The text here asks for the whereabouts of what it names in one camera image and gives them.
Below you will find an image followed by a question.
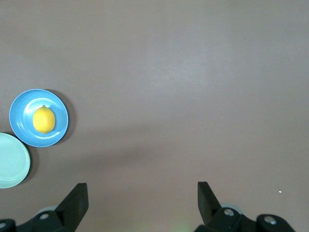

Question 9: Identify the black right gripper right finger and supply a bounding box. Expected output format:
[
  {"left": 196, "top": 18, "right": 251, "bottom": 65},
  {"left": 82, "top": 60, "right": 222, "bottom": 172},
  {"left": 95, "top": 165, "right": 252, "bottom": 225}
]
[{"left": 194, "top": 181, "right": 296, "bottom": 232}]

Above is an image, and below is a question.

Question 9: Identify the yellow lemon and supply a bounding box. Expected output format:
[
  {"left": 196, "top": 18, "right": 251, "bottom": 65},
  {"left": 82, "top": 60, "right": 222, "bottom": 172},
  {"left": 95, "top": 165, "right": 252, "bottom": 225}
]
[{"left": 32, "top": 105, "right": 56, "bottom": 134}]

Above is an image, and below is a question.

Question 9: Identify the blue plate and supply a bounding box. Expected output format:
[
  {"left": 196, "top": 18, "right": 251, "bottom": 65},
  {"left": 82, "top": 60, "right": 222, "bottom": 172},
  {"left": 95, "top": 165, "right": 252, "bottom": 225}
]
[{"left": 9, "top": 88, "right": 70, "bottom": 148}]

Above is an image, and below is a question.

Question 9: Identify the green plate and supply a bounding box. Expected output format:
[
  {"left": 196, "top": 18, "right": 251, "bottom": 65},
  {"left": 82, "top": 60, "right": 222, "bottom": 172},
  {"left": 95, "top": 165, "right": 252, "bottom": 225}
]
[{"left": 0, "top": 132, "right": 32, "bottom": 189}]

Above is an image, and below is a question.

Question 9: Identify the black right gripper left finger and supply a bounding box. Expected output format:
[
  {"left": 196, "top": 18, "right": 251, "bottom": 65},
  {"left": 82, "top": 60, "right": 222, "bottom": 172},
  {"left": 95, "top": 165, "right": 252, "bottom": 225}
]
[{"left": 15, "top": 183, "right": 89, "bottom": 232}]

